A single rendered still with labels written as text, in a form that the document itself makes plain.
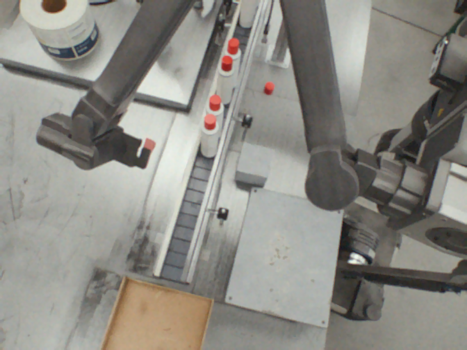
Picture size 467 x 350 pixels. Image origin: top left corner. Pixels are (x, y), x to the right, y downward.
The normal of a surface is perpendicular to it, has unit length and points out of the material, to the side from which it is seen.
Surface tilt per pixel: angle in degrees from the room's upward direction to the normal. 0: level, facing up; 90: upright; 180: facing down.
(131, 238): 0
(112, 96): 40
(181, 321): 0
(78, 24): 90
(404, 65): 0
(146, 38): 52
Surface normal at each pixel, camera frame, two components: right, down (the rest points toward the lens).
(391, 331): 0.07, -0.35
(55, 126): -0.28, 0.43
